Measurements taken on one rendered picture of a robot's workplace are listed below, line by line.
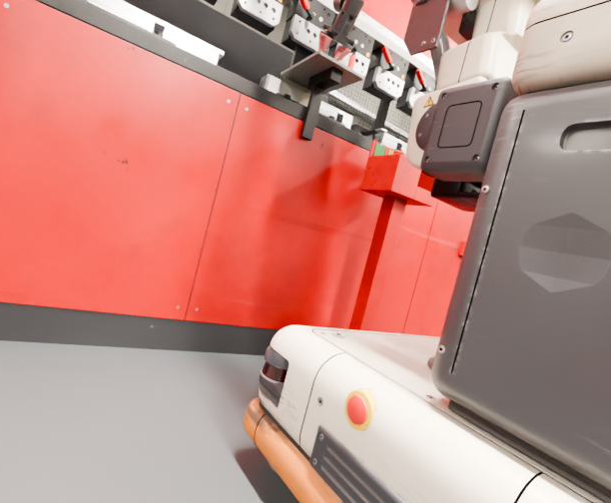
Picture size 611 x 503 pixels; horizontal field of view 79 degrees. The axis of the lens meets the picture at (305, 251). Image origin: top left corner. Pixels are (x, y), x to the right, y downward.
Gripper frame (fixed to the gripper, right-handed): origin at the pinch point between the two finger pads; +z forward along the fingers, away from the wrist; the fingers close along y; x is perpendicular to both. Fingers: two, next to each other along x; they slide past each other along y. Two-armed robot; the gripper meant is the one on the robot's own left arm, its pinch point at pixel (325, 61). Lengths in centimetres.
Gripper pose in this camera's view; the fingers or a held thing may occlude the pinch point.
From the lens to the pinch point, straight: 138.1
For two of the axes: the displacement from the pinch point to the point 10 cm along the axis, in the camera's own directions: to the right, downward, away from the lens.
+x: 3.0, 6.0, -7.4
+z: -4.6, 7.7, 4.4
